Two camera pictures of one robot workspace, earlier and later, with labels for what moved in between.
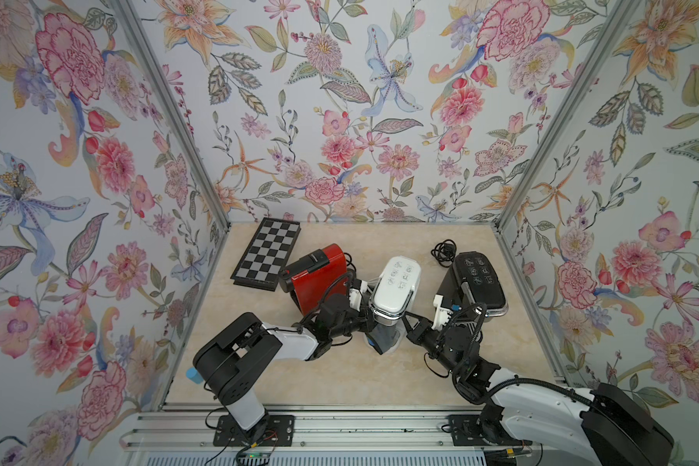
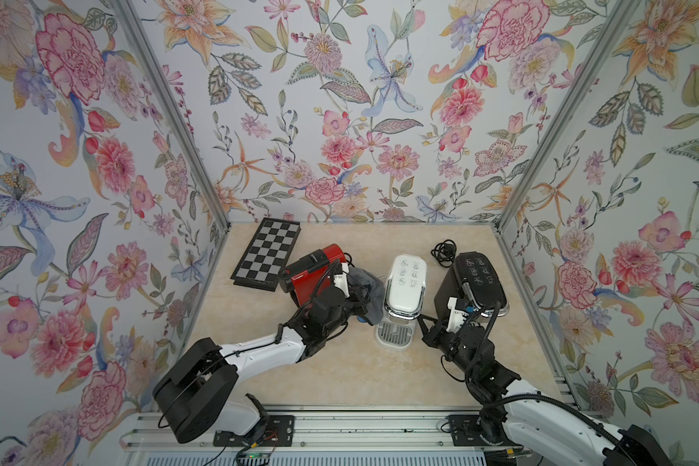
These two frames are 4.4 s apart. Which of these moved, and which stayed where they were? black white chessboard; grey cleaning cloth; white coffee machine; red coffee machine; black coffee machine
Moved: grey cleaning cloth; white coffee machine
Stayed: black coffee machine; black white chessboard; red coffee machine
